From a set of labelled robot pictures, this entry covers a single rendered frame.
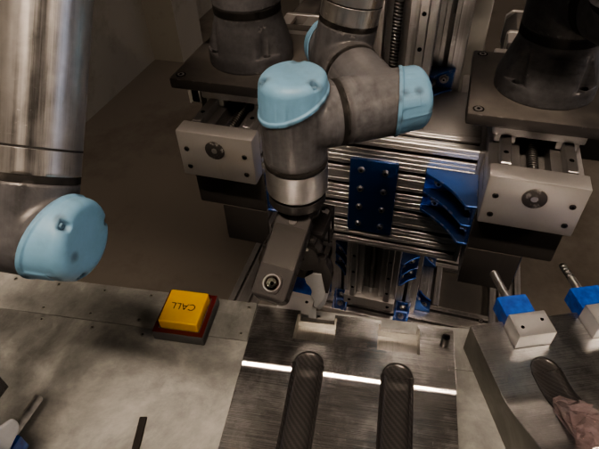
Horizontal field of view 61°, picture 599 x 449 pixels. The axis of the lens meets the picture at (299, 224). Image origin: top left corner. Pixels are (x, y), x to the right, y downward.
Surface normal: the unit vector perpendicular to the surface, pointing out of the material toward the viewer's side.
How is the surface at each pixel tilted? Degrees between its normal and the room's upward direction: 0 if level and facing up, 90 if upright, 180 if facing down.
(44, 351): 0
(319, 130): 79
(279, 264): 29
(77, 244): 90
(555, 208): 90
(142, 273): 0
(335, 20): 83
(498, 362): 0
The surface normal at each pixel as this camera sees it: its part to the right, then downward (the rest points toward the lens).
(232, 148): -0.29, 0.67
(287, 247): -0.13, -0.31
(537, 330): -0.04, -0.73
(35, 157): 0.54, 0.17
